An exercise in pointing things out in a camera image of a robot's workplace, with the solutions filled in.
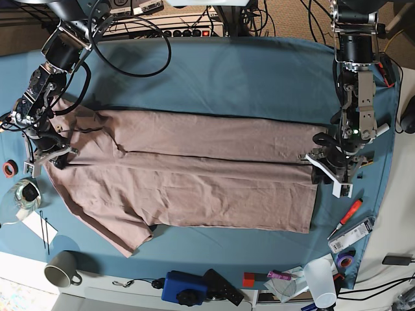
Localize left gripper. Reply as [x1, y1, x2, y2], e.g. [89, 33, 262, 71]
[300, 143, 373, 185]

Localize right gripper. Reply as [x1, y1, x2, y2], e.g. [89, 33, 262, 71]
[24, 129, 79, 170]

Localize pinkish-brown T-shirt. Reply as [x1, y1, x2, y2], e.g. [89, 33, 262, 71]
[45, 106, 324, 257]

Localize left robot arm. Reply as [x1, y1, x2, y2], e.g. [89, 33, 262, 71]
[302, 1, 380, 185]

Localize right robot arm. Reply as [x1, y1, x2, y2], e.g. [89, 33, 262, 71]
[1, 1, 113, 177]

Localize orange screwdriver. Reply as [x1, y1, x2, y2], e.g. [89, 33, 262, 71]
[327, 198, 363, 240]

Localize clear tape roll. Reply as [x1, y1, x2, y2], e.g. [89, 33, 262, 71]
[1, 178, 42, 227]

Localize red tape roll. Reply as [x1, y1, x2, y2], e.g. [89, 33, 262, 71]
[2, 160, 18, 178]

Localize clear plastic package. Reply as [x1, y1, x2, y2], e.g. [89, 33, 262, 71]
[328, 216, 375, 254]

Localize white paper card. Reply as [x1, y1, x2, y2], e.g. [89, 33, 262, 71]
[22, 212, 58, 244]

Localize purple tape roll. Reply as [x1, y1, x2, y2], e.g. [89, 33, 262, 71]
[336, 252, 354, 268]

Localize white plastic cup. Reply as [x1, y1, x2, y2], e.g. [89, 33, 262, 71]
[303, 259, 337, 309]

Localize grey ceramic mug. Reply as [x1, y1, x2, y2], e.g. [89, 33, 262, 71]
[43, 251, 82, 288]

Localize blue table cloth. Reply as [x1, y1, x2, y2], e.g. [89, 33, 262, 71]
[1, 37, 395, 287]

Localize black computer mouse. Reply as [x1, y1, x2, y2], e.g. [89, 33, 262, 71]
[400, 96, 415, 134]

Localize black power adapter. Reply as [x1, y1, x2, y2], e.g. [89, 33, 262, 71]
[382, 255, 414, 266]

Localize purple marker pen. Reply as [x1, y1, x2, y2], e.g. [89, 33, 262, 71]
[267, 270, 297, 281]

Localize red black block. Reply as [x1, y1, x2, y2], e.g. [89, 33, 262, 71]
[242, 272, 268, 288]

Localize orange black clamp tool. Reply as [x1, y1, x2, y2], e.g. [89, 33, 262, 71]
[377, 53, 396, 88]

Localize black remote control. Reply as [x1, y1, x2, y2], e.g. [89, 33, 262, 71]
[202, 269, 244, 306]

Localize blue box device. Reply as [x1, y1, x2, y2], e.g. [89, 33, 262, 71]
[161, 271, 208, 307]

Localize white power strip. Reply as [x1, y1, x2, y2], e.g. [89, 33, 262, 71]
[103, 11, 225, 40]

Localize black cable tie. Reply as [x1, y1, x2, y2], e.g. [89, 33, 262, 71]
[39, 211, 50, 255]

